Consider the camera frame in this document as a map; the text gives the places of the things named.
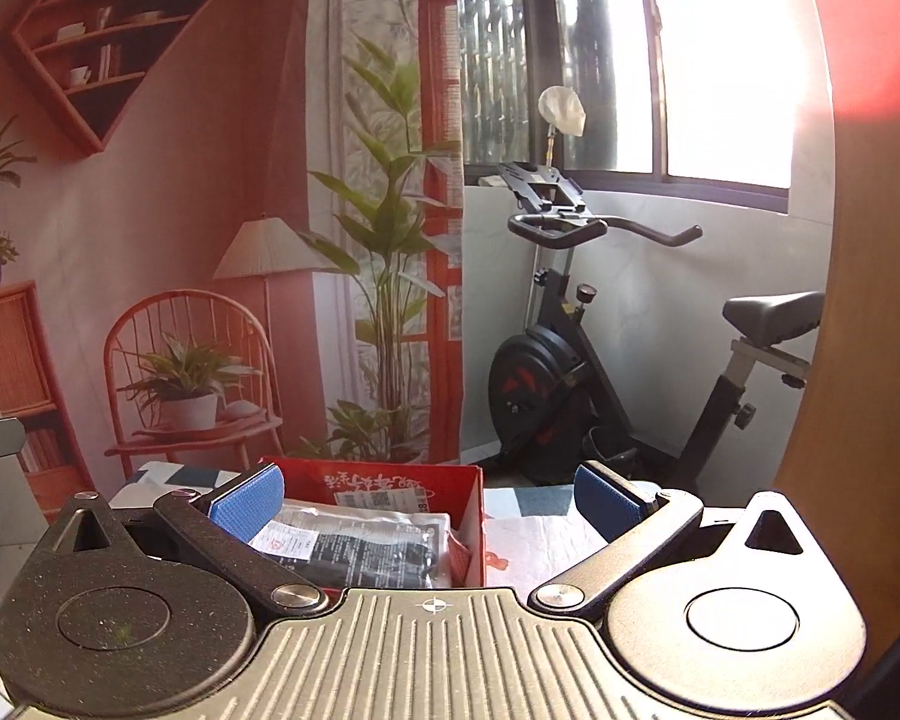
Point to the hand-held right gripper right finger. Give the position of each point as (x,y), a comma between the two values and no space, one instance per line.
(607,499)

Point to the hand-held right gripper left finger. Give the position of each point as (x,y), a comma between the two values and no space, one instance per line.
(247,506)

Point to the clear packet with black item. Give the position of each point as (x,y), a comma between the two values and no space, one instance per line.
(360,547)

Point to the red strawberry print cardboard box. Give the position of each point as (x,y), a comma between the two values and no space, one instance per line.
(450,495)

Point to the printed blanket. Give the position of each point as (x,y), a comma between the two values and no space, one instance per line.
(525,540)

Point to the black exercise bike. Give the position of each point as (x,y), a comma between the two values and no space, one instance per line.
(532,382)

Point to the red and wooden panel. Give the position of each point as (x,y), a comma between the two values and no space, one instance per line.
(870,240)

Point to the small white bag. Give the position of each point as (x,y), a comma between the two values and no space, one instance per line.
(562,109)

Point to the wall poster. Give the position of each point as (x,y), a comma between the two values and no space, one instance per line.
(195,165)

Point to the window with dark frame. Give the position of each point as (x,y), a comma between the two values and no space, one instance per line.
(720,90)

